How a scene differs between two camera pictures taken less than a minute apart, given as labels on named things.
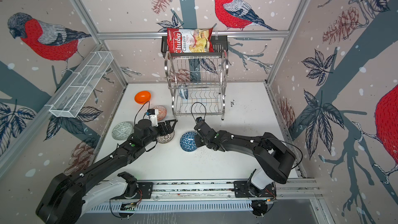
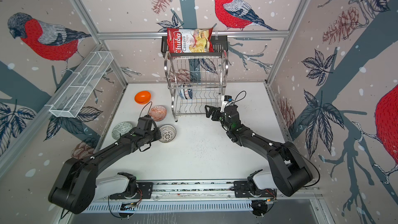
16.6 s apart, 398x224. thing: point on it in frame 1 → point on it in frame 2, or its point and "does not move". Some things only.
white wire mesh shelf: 70,97 does not move
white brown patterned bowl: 166,138 does not move
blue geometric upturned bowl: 187,141 → 190,92
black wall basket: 220,45 does not move
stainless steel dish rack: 197,83 does not move
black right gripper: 198,143 → 217,112
